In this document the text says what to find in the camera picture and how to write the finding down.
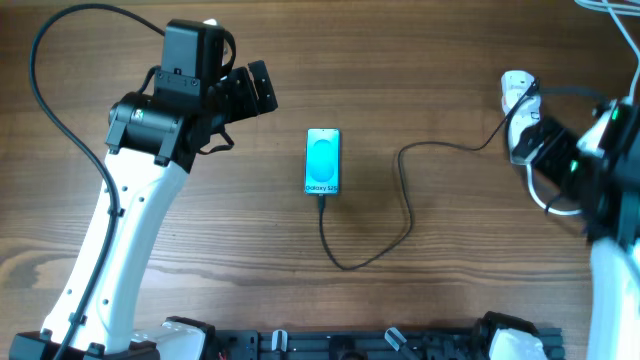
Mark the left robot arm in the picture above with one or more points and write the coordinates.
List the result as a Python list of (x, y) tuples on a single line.
[(153, 140)]

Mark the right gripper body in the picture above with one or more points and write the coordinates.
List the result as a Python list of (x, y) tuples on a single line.
[(559, 158)]

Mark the turquoise screen smartphone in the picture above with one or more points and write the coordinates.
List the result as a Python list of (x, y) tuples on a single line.
[(322, 161)]

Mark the white usb charger plug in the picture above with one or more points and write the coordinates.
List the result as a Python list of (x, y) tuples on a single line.
[(513, 97)]

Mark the white power strip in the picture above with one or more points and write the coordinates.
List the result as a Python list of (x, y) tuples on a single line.
[(514, 84)]

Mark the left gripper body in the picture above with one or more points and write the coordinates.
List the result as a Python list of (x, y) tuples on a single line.
[(236, 98)]

